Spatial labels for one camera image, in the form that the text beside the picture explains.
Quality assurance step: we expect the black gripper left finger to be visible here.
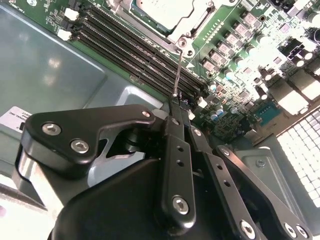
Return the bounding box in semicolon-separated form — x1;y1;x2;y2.
21;97;197;230

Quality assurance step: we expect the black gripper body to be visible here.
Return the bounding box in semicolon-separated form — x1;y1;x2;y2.
51;156;236;240

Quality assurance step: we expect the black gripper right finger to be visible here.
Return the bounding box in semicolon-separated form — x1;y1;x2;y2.
180;100;315;240

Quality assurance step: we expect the metal CPU locking lever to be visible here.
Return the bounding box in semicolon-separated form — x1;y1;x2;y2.
172;48;185;98

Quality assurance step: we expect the metal socket cover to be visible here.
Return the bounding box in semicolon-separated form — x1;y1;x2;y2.
109;0;218;51

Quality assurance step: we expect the silver CPU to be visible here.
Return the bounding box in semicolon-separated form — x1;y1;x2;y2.
131;0;198;35

